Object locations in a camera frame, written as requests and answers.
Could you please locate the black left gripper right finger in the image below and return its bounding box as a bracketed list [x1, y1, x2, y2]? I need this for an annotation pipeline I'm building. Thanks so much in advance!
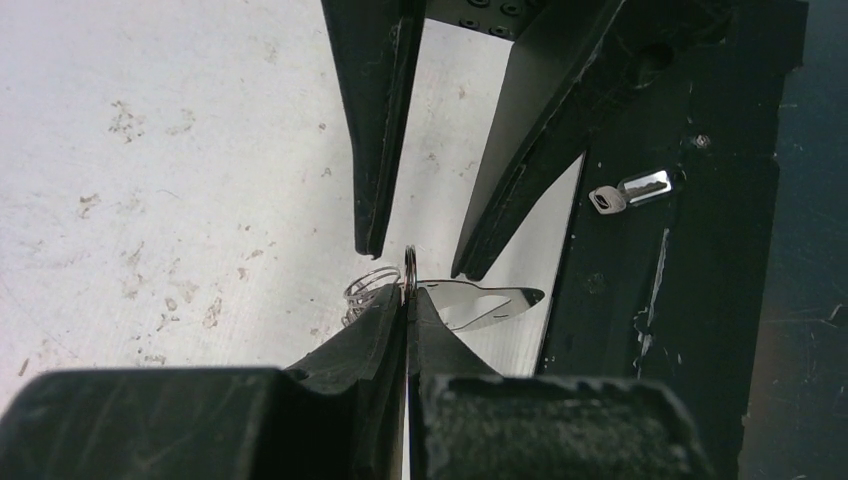
[407, 289, 715, 479]

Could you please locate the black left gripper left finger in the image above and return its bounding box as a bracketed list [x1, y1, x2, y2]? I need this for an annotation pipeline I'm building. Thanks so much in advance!
[1, 286, 406, 479]

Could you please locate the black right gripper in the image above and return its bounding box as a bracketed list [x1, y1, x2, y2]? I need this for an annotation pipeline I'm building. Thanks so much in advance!
[321, 0, 663, 280]

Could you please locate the silver carabiner keyring with rings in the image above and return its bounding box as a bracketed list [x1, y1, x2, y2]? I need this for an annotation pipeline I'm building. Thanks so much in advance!
[341, 245, 545, 332]

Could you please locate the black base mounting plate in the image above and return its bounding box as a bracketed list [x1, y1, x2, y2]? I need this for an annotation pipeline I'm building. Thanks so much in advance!
[536, 1, 808, 479]

